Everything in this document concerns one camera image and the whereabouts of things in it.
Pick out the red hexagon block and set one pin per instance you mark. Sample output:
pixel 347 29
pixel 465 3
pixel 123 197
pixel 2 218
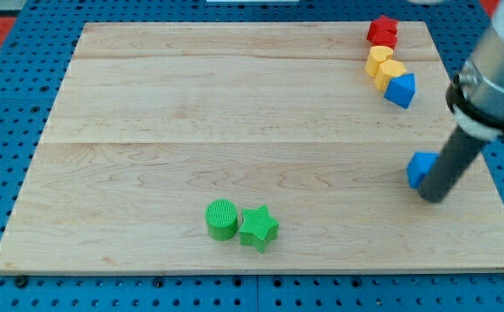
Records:
pixel 384 39

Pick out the green cylinder block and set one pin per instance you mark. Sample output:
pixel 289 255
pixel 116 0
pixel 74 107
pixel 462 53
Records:
pixel 221 218

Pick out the blue triangle block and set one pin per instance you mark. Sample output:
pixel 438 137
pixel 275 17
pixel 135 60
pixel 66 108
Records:
pixel 401 90

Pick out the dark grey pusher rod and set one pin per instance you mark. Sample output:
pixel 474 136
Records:
pixel 456 156

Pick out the red star block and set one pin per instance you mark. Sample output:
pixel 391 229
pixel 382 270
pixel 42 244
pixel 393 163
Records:
pixel 382 28

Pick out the green star block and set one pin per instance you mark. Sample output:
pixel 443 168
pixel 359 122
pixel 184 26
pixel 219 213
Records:
pixel 258 228

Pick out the wooden board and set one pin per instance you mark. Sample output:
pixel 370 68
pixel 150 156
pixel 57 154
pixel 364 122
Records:
pixel 154 121

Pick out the yellow heart block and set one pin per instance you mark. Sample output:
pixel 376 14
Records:
pixel 377 55

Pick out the blue cube block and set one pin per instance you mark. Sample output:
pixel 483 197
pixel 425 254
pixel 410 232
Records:
pixel 419 166

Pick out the yellow pentagon block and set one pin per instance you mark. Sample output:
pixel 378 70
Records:
pixel 386 71

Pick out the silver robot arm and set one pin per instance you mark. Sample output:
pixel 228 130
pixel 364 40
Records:
pixel 476 94

